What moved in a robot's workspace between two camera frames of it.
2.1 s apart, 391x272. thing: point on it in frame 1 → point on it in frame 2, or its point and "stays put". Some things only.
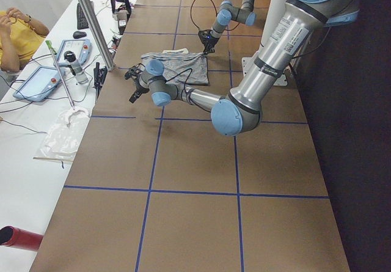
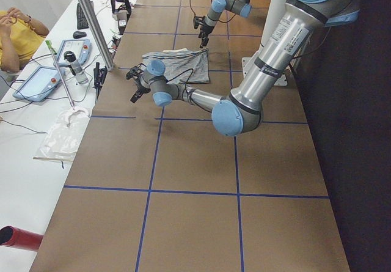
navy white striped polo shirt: (181, 66) stays put
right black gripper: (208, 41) → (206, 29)
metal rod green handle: (60, 75) stays put
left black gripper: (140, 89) stays put
